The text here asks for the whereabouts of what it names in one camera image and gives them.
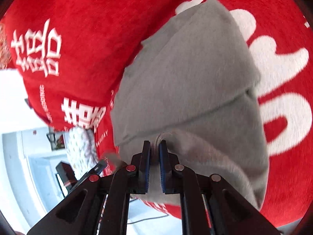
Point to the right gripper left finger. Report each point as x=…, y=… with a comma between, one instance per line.
x=99, y=205

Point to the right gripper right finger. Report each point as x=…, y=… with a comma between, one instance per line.
x=209, y=205

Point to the grey knitted garment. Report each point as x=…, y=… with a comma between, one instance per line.
x=192, y=86

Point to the red blanket with white print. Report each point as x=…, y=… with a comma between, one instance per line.
x=72, y=54

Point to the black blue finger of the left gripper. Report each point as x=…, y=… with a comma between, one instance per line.
x=96, y=170

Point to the white patterned pillow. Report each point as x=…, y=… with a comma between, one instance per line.
x=81, y=151

